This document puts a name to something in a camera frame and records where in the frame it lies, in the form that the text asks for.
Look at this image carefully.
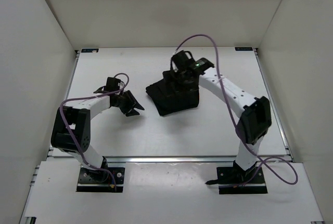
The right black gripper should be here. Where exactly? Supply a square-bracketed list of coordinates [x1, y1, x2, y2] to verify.
[164, 70, 199, 97]

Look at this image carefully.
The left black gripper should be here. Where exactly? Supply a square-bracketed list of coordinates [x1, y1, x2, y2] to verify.
[113, 89, 145, 117]

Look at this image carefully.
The black skirt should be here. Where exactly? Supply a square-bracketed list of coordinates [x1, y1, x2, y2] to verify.
[146, 80, 199, 116]

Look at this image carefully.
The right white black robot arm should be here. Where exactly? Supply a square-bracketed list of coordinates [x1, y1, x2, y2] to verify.
[194, 68, 272, 183]

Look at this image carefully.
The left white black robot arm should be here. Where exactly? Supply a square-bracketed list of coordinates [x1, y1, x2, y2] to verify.
[50, 90, 144, 181]

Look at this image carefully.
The left corner label sticker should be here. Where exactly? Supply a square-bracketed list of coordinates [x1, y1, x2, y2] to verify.
[81, 48, 99, 53]

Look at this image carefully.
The corner label sticker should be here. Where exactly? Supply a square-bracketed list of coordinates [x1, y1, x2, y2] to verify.
[235, 47, 253, 51]
[81, 48, 99, 53]

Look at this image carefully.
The right corner label sticker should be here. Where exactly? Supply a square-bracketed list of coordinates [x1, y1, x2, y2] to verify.
[235, 47, 253, 51]

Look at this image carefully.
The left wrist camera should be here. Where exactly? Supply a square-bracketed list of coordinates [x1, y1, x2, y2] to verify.
[94, 77, 124, 94]

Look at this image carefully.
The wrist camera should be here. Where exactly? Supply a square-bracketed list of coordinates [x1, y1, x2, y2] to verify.
[170, 49, 215, 75]
[94, 77, 124, 94]

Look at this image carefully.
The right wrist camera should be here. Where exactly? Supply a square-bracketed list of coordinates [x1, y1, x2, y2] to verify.
[170, 49, 215, 75]

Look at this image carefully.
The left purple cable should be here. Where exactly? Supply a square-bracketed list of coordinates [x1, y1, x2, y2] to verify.
[59, 72, 131, 190]

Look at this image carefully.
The purple cable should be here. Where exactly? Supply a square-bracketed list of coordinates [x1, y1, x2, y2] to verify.
[174, 34, 299, 189]
[59, 72, 131, 190]

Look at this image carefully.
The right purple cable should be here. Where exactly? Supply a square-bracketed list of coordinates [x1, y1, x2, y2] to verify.
[174, 34, 299, 189]

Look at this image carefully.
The aluminium front rail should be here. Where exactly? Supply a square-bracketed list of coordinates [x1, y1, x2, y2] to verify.
[46, 156, 292, 164]

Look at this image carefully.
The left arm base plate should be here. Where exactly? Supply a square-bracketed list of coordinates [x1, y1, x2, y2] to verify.
[76, 165, 125, 193]

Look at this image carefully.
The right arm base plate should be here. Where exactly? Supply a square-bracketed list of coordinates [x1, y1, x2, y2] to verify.
[206, 167, 268, 195]

